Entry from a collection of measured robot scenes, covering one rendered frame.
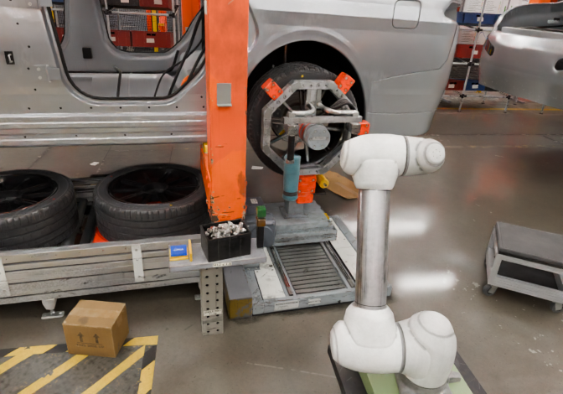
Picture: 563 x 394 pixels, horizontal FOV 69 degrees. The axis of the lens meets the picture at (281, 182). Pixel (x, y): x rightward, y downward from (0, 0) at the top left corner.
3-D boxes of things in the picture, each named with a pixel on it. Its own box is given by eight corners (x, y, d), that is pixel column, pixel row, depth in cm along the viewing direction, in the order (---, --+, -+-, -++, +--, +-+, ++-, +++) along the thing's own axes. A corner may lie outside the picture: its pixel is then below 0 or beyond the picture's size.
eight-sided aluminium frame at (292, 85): (345, 168, 254) (357, 79, 232) (349, 173, 249) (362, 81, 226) (259, 173, 241) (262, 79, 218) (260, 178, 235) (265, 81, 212)
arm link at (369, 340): (405, 384, 126) (333, 381, 126) (389, 360, 142) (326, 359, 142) (413, 132, 126) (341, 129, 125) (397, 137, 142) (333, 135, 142)
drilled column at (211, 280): (220, 318, 212) (220, 250, 195) (223, 333, 204) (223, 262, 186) (201, 321, 210) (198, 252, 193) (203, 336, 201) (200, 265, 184)
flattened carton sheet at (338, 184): (332, 171, 400) (333, 168, 398) (373, 194, 358) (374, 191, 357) (307, 176, 384) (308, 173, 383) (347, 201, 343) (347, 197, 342)
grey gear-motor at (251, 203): (260, 233, 275) (261, 185, 260) (275, 271, 238) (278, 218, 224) (233, 235, 270) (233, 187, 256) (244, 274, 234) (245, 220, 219)
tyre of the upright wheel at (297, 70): (235, 69, 238) (250, 173, 267) (241, 77, 217) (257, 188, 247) (342, 53, 250) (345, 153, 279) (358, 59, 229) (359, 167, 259)
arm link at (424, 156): (432, 141, 143) (393, 139, 142) (455, 132, 125) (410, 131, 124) (431, 178, 142) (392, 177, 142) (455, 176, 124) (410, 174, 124)
